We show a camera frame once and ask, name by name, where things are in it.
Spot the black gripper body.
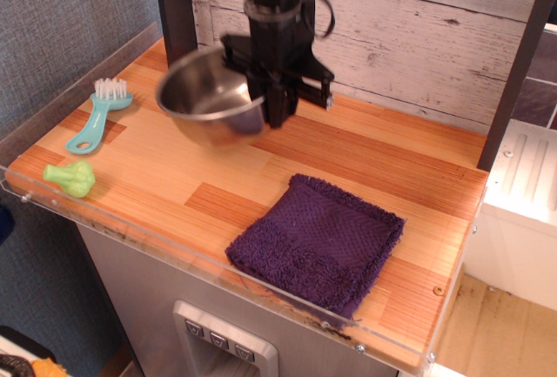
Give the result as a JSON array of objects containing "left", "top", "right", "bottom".
[{"left": 221, "top": 6, "right": 334, "bottom": 109}]

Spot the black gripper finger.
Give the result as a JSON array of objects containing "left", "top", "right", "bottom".
[
  {"left": 265, "top": 84, "right": 299, "bottom": 129},
  {"left": 247, "top": 72, "right": 266, "bottom": 108}
]

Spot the stainless steel bowl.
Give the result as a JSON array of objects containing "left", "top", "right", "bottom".
[{"left": 156, "top": 47, "right": 269, "bottom": 149}]

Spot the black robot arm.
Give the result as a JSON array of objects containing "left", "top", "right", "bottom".
[{"left": 221, "top": 0, "right": 334, "bottom": 129}]

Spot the purple folded towel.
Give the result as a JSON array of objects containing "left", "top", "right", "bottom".
[{"left": 225, "top": 174, "right": 405, "bottom": 319}]

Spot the teal dish brush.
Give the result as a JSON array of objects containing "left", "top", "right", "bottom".
[{"left": 65, "top": 78, "right": 133, "bottom": 155}]

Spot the green toy broccoli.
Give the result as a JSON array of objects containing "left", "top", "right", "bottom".
[{"left": 43, "top": 160, "right": 96, "bottom": 198}]

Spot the grey toy fridge cabinet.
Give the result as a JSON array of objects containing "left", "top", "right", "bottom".
[{"left": 78, "top": 226, "right": 398, "bottom": 376}]

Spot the silver dispenser button panel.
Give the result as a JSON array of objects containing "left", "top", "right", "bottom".
[{"left": 172, "top": 300, "right": 279, "bottom": 376}]

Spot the clear acrylic edge guard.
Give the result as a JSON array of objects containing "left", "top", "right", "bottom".
[{"left": 5, "top": 157, "right": 487, "bottom": 374}]

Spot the white toy sink unit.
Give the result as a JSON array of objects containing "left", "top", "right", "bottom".
[{"left": 460, "top": 23, "right": 557, "bottom": 313}]

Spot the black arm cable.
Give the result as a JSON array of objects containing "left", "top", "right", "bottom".
[{"left": 311, "top": 0, "right": 337, "bottom": 39}]

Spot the dark left shelf post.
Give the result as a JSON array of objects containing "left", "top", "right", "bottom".
[{"left": 158, "top": 0, "right": 198, "bottom": 66}]

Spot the dark shelf post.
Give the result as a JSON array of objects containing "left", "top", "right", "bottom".
[
  {"left": 477, "top": 0, "right": 554, "bottom": 172},
  {"left": 158, "top": 0, "right": 198, "bottom": 66}
]

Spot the dark right shelf post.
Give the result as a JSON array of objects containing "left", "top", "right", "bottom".
[{"left": 477, "top": 0, "right": 554, "bottom": 172}]

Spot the braided black cable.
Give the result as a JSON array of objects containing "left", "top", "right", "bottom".
[{"left": 0, "top": 353, "right": 66, "bottom": 377}]

